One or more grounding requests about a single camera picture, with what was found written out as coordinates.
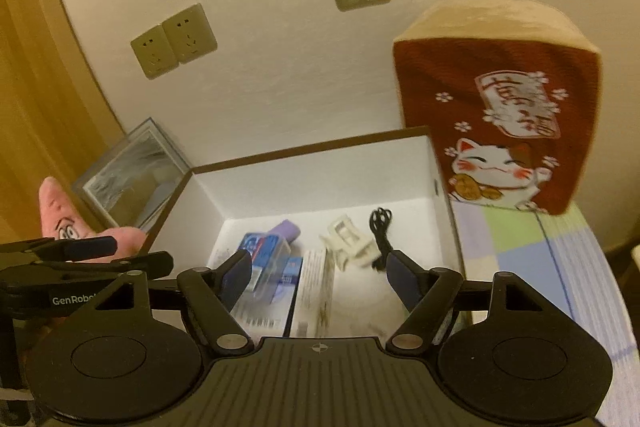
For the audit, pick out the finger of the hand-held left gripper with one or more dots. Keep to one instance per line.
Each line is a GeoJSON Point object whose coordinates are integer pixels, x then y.
{"type": "Point", "coordinates": [150, 263]}
{"type": "Point", "coordinates": [90, 247]}

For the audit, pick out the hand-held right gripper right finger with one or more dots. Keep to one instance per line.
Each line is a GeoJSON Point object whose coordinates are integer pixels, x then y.
{"type": "Point", "coordinates": [400, 278]}

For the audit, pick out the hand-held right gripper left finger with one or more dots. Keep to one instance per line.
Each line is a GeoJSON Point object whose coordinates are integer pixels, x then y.
{"type": "Point", "coordinates": [237, 278]}

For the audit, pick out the clear box with blue label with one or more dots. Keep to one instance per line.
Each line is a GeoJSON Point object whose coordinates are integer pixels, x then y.
{"type": "Point", "coordinates": [265, 254]}

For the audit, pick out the blue and white medicine box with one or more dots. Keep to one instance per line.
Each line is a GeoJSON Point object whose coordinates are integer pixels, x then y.
{"type": "Point", "coordinates": [285, 297]}

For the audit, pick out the purple bottle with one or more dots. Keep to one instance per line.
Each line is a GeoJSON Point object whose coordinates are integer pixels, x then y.
{"type": "Point", "coordinates": [286, 231]}

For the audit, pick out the green and white ointment box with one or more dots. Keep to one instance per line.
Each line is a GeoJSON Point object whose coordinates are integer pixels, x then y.
{"type": "Point", "coordinates": [315, 292]}

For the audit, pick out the brown cardboard box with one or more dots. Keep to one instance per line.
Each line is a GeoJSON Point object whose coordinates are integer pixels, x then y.
{"type": "Point", "coordinates": [310, 187]}

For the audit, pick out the pink starfish plush toy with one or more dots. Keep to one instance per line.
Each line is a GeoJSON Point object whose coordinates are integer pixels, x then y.
{"type": "Point", "coordinates": [60, 217]}

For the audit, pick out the framed picture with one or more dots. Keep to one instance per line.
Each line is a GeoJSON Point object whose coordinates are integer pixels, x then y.
{"type": "Point", "coordinates": [130, 172]}

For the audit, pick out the wooden panel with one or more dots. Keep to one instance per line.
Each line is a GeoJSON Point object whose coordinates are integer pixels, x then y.
{"type": "Point", "coordinates": [45, 107]}

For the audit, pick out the checked bed sheet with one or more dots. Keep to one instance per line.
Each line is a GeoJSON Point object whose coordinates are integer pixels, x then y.
{"type": "Point", "coordinates": [550, 267]}

